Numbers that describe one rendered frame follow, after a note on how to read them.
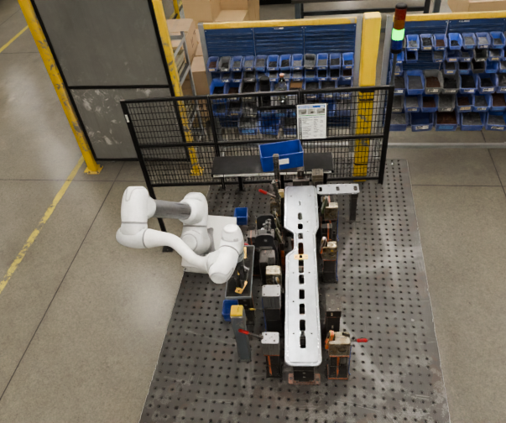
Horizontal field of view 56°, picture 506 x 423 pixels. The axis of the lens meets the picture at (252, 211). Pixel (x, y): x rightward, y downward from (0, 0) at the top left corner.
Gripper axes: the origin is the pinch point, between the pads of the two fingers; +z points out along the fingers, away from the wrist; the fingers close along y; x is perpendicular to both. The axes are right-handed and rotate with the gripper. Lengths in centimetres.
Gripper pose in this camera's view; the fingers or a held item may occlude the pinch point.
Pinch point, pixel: (240, 282)
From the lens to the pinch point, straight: 254.5
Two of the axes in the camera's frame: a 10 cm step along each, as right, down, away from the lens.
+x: 4.0, -6.6, 6.4
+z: 0.9, 7.2, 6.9
